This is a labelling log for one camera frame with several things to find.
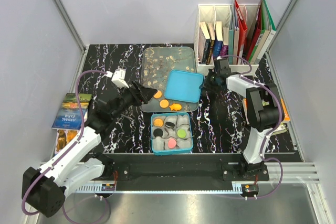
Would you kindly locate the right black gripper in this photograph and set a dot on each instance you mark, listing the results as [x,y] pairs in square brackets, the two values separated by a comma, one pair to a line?
[206,85]

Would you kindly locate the purple paperback book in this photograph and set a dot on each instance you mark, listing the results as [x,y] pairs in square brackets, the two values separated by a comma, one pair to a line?
[225,42]

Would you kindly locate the teal tin lid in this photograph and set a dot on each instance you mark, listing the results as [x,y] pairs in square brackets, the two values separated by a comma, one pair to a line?
[184,86]

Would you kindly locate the green folder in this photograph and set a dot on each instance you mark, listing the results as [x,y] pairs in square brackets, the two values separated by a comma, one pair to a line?
[261,33]

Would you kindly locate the book under Animal Farm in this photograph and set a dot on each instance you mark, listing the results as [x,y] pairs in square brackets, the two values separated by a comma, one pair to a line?
[64,137]

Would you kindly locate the teal cookie tin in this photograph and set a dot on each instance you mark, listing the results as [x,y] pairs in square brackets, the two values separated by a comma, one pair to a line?
[159,144]

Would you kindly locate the orange fish cookie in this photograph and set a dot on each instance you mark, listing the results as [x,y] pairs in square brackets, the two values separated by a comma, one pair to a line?
[175,107]

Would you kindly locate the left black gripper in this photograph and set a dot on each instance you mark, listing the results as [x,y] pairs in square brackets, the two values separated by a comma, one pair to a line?
[139,98]

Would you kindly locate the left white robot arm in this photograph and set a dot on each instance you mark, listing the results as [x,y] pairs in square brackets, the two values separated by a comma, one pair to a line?
[47,187]

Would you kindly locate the pink round cookie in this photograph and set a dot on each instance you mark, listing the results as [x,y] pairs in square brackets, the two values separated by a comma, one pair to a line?
[171,143]

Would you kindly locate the orange round cookie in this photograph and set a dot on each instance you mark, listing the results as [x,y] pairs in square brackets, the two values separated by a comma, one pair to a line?
[164,103]
[158,122]
[158,94]

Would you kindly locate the green round cookie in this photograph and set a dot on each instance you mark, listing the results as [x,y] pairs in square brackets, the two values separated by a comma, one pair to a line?
[181,133]

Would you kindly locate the red folder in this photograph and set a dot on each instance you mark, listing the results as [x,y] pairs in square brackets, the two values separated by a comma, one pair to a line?
[240,30]

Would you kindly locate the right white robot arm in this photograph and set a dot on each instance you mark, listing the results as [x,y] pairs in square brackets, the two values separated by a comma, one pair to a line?
[264,112]

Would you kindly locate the floral glass tray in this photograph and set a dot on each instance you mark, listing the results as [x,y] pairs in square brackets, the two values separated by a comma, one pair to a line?
[157,63]

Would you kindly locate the teal folder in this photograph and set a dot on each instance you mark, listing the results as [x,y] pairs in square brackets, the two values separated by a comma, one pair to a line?
[231,35]

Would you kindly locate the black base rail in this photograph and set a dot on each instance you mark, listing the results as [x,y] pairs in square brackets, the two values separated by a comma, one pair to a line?
[180,172]

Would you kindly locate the blue paperback book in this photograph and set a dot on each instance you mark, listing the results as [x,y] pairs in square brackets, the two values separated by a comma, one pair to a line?
[218,39]

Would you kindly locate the orange treehouse book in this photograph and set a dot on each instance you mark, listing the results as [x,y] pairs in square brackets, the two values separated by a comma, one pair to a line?
[281,128]

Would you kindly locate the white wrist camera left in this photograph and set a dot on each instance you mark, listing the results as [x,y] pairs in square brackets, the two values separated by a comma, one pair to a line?
[118,78]

